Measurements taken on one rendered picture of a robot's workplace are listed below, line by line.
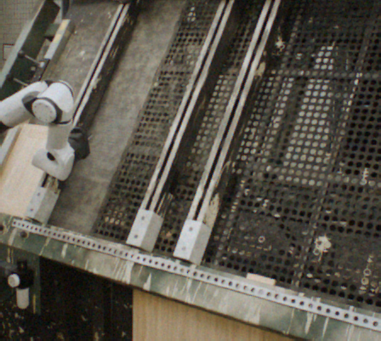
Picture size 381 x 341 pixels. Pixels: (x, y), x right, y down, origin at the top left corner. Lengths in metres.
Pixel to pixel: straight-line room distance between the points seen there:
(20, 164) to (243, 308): 1.26
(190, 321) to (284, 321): 0.57
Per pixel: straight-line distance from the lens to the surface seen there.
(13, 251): 2.42
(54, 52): 2.84
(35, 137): 2.65
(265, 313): 1.75
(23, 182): 2.57
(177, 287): 1.90
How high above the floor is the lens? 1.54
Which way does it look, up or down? 9 degrees down
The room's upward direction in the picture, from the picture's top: 1 degrees clockwise
